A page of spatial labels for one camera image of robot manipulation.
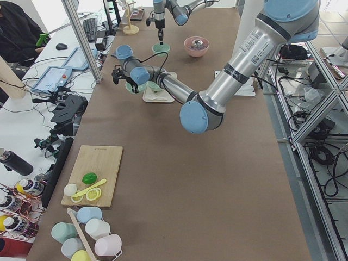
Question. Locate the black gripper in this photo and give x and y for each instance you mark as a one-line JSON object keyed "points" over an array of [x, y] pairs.
{"points": [[159, 24], [130, 80]]}

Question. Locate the green bowl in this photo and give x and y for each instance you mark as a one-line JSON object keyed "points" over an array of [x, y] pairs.
{"points": [[141, 87], [154, 86], [161, 49]]}

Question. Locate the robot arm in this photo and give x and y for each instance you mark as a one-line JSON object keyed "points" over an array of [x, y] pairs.
{"points": [[180, 14], [278, 23]]}

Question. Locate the cream rectangular tray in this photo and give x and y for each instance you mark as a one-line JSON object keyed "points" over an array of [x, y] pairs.
{"points": [[157, 97]]}

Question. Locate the wooden cup tree stand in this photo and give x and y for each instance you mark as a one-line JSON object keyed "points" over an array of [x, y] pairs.
{"points": [[129, 28]]}

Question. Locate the pink bowl with ice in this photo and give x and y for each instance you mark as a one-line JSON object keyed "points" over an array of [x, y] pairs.
{"points": [[196, 52]]}

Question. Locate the metal scoop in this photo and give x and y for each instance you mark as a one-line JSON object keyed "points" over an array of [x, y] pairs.
{"points": [[196, 44]]}

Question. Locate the upper teach pendant tablet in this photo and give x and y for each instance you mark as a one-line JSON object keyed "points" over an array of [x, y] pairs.
{"points": [[76, 60]]}

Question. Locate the teach pendant tablet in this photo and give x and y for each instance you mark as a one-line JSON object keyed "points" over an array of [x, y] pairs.
{"points": [[53, 78], [76, 60]]}

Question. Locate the black keyboard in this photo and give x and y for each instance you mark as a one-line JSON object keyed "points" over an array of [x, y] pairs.
{"points": [[89, 26]]}

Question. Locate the bamboo cutting board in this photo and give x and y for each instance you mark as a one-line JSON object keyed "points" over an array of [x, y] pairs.
{"points": [[104, 161]]}

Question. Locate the lower teach pendant tablet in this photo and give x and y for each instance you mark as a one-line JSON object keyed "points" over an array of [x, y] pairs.
{"points": [[53, 78]]}

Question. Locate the black computer mouse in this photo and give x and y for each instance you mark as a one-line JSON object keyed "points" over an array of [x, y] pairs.
{"points": [[61, 47]]}

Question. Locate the yellow plastic knife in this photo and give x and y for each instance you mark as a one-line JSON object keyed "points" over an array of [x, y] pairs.
{"points": [[83, 192]]}

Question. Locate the green lime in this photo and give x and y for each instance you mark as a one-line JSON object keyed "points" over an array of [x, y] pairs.
{"points": [[89, 178]]}

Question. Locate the lemon slice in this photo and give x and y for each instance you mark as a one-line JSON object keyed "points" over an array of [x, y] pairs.
{"points": [[93, 194], [77, 199]]}

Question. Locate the white garlic bulb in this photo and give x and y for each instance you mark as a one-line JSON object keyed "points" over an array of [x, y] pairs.
{"points": [[70, 189]]}

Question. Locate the seated person in black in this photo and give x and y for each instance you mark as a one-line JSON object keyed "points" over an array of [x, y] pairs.
{"points": [[19, 35]]}

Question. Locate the blue mug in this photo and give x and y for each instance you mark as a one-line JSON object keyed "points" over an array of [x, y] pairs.
{"points": [[87, 213]]}

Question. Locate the black water bottle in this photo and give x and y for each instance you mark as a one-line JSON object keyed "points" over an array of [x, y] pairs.
{"points": [[13, 162]]}

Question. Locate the white mug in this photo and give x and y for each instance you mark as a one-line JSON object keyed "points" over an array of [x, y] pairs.
{"points": [[97, 228]]}

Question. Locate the pink mug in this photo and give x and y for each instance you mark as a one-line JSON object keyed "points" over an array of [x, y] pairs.
{"points": [[110, 245]]}

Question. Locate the green mug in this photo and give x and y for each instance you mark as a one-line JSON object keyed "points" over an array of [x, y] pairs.
{"points": [[62, 231]]}

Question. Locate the grey mug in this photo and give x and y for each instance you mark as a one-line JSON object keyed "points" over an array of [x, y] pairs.
{"points": [[71, 246]]}

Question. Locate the yellow mug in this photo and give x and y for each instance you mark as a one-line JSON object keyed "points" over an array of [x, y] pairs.
{"points": [[80, 255]]}

